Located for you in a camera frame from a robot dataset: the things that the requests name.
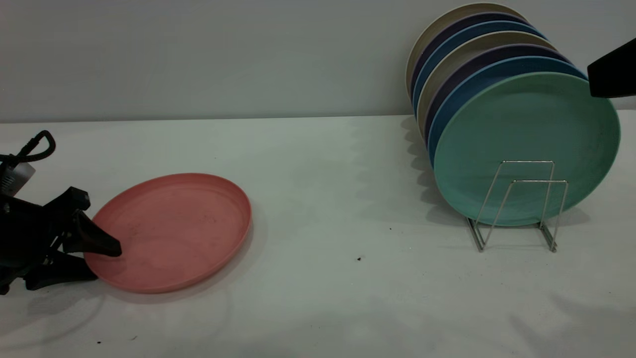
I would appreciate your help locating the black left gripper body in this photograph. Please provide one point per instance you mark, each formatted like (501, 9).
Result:
(25, 233)

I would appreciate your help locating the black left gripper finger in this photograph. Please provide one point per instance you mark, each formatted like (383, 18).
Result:
(92, 241)
(62, 272)

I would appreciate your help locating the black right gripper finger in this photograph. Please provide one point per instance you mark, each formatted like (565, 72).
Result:
(616, 74)

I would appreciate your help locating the pink plate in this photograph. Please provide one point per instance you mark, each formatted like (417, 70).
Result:
(174, 233)

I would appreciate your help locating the green plate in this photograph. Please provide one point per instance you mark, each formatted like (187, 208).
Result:
(526, 129)

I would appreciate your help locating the blue plate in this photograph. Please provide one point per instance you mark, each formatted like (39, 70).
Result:
(447, 49)
(477, 83)

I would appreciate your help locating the purple plate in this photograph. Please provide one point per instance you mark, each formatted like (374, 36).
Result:
(447, 36)
(477, 63)

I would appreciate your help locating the beige plate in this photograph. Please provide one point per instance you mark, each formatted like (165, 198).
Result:
(462, 55)
(437, 27)

